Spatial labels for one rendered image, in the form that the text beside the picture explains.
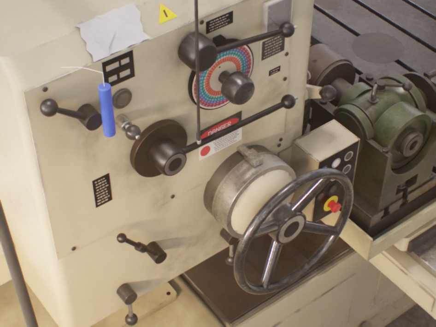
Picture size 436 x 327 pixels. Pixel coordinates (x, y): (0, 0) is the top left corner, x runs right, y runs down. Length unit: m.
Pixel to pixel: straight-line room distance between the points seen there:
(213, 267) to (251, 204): 0.84
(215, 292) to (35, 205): 1.10
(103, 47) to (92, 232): 0.48
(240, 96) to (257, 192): 0.32
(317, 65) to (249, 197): 0.69
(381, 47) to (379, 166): 0.85
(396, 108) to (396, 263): 0.61
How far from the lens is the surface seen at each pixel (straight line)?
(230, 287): 2.83
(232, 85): 1.83
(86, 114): 1.69
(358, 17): 3.37
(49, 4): 1.77
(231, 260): 2.33
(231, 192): 2.05
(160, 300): 2.80
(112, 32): 1.70
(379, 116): 2.48
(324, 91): 2.17
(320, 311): 3.11
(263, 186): 2.07
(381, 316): 3.53
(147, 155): 1.88
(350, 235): 2.64
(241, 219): 2.09
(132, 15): 1.72
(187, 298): 2.83
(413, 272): 2.83
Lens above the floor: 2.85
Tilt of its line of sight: 43 degrees down
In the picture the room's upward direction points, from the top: straight up
